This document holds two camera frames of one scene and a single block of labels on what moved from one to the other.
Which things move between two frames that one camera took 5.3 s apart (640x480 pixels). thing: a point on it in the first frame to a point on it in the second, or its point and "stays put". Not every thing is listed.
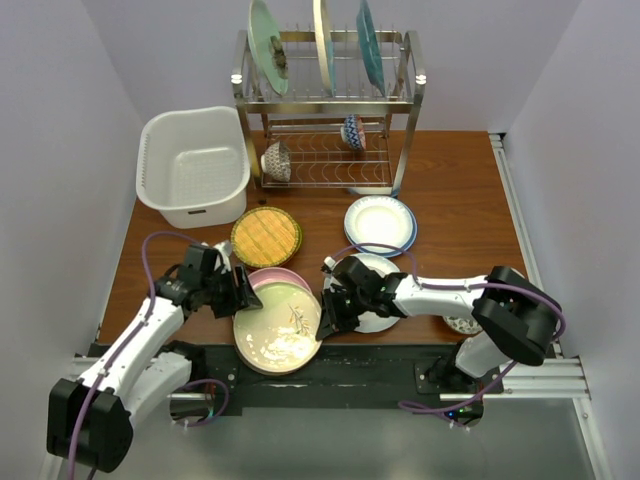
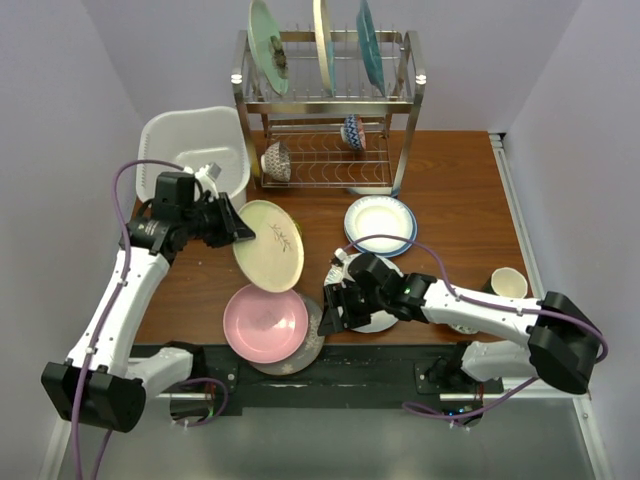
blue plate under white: (404, 249) stays put
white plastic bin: (193, 166) stays put
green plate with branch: (281, 334) to (272, 260)
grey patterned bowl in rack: (276, 161) stays put
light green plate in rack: (265, 46) stays put
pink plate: (278, 274) to (265, 327)
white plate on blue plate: (380, 220) stays put
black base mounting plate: (344, 378) stays put
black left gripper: (241, 297) to (232, 226)
